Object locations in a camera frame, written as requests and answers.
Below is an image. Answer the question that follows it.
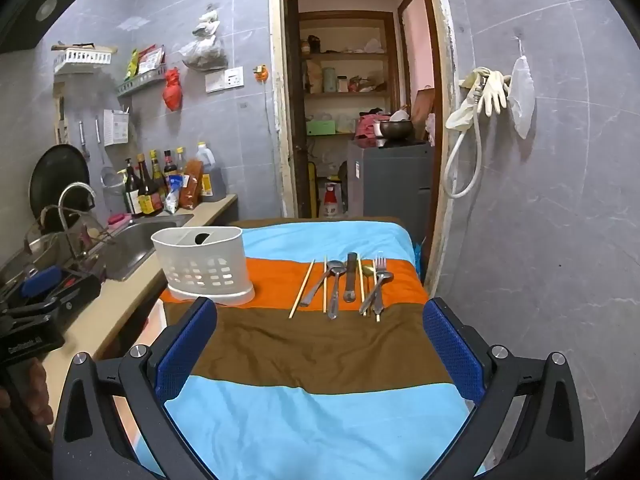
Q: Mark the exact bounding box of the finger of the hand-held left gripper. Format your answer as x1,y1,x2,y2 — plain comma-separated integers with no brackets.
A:
20,265,65,297
50,274,104,326

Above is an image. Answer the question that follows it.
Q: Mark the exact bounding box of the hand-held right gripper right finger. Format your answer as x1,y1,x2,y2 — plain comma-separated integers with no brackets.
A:
422,297,586,480

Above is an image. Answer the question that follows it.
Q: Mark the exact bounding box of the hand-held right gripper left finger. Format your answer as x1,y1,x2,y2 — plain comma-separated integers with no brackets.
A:
52,296,218,480

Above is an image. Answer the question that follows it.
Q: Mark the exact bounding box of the white plastic utensil holder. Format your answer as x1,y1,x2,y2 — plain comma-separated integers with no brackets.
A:
151,226,256,307

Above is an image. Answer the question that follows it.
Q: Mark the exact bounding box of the silver metal spoon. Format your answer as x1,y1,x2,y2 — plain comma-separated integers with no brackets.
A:
359,270,396,315
327,266,347,321
299,260,346,307

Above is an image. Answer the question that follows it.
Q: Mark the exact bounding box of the silver metal fork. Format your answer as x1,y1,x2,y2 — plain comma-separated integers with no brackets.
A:
372,257,389,312

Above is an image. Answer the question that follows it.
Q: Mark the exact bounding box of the gold spoon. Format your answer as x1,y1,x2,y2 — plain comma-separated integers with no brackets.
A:
362,264,377,313

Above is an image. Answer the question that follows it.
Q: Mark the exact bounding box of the silver table knife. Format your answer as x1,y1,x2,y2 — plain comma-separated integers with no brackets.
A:
343,252,358,303

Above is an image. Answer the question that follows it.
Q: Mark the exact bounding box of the person's left hand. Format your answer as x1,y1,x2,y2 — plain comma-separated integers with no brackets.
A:
0,360,55,428

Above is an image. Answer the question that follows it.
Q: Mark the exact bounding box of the metal dish rack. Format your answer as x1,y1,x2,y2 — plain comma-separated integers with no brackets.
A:
0,204,117,288

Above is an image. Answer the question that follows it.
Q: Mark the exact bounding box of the kitchen counter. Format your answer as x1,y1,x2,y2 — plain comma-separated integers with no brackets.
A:
50,193,239,363

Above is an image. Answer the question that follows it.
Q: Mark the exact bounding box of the steel sink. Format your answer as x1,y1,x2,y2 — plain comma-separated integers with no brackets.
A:
101,212,195,282

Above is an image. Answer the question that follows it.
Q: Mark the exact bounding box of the chrome faucet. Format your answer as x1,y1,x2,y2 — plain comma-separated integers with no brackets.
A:
57,182,99,257

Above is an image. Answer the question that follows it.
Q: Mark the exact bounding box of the black frying pan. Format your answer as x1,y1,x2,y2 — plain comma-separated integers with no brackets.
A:
28,143,91,223

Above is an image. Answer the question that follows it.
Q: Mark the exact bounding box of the hanging metal strainer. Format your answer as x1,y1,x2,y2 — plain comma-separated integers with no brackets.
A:
94,116,127,193

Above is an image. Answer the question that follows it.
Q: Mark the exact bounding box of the dark sauce bottle yellow label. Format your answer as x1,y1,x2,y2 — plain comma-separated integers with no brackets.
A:
136,153,164,217

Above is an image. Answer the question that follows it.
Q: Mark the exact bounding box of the striped blue orange brown cloth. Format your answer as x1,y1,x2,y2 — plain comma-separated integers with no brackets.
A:
127,217,488,480

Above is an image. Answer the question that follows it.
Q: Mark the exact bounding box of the blue white packet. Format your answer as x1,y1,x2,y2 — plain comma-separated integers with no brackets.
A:
164,174,184,214

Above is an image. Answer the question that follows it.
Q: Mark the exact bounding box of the orange seasoning packet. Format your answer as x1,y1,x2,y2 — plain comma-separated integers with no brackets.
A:
179,159,204,211

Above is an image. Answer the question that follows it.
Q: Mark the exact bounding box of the grey cabinet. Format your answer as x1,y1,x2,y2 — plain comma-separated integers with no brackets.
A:
347,140,435,247

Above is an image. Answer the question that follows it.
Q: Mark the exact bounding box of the red white bottle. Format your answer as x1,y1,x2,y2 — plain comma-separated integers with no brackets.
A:
323,183,343,219

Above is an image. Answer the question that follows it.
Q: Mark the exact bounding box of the dark metal bowl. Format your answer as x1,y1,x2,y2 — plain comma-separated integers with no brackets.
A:
378,119,415,142

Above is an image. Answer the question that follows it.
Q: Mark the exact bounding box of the red plastic bag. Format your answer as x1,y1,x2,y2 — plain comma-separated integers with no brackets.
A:
163,67,184,112

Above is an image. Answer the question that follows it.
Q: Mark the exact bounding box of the cream rubber glove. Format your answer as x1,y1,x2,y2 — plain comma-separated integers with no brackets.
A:
477,70,512,116
445,66,494,132

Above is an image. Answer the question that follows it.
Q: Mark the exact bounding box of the pink cloth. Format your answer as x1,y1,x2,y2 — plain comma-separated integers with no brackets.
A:
355,113,384,140

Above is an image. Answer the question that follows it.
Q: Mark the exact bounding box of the wooden board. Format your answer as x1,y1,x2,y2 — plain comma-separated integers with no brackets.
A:
412,87,437,134

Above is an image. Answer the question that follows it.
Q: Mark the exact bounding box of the red seasoning packet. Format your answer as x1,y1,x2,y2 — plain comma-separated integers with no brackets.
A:
137,45,166,76

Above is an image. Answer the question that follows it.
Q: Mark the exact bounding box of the white mesh bag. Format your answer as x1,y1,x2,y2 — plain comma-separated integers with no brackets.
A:
508,55,536,140

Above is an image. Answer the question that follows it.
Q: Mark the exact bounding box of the dark wooden door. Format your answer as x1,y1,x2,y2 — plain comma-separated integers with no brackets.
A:
286,0,312,219

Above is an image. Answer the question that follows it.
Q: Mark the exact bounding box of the black range hood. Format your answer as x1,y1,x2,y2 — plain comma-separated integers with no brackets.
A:
0,0,107,54

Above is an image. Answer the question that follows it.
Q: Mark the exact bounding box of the clear hanging plastic bag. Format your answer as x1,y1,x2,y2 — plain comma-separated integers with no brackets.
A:
180,4,225,71

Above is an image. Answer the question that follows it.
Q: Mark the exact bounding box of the wooden shelf unit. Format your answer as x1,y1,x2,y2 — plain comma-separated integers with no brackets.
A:
298,9,402,137

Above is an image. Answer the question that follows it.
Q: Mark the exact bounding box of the paper sheet on wall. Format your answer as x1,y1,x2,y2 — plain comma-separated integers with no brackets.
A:
103,108,131,146

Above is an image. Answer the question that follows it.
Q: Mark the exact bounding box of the white hose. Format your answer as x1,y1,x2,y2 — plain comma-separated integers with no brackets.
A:
442,79,484,199

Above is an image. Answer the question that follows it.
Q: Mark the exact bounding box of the metal wall shelf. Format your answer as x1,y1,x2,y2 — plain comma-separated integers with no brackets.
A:
117,66,167,97

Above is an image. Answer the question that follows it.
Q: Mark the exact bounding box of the white wall basket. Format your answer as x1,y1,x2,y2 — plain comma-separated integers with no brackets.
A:
52,45,112,67

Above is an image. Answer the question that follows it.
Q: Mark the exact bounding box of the wooden door frame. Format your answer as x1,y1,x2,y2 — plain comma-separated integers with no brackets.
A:
268,0,458,293

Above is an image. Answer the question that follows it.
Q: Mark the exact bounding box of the white wall socket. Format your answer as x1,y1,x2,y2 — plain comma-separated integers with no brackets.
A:
204,66,245,94

